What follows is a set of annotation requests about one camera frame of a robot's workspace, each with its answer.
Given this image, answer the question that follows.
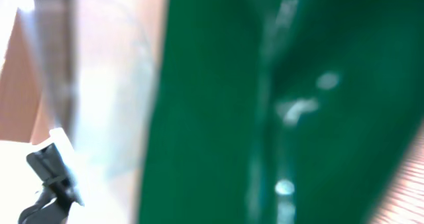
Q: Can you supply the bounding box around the green snack bag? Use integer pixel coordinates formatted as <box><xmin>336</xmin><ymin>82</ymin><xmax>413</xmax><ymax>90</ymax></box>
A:
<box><xmin>19</xmin><ymin>0</ymin><xmax>424</xmax><ymax>224</ymax></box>

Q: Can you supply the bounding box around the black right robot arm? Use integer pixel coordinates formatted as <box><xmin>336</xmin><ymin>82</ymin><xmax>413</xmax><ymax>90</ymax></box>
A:
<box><xmin>1</xmin><ymin>128</ymin><xmax>89</xmax><ymax>224</ymax></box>

